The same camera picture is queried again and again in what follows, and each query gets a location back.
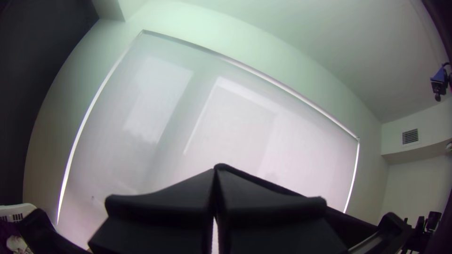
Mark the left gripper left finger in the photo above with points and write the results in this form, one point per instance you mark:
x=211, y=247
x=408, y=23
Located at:
x=166, y=218

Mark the white wall vent grille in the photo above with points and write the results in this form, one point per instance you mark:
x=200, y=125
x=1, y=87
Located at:
x=410, y=136

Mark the white laundry basket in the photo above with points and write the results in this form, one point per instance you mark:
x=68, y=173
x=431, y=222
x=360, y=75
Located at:
x=16, y=211

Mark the heap of clothes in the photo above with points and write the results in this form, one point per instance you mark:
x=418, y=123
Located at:
x=12, y=240

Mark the white roller blind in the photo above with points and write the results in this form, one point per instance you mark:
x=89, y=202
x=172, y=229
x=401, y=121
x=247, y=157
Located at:
x=212, y=123

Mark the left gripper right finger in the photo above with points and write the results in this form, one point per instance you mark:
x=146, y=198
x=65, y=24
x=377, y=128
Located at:
x=268, y=222

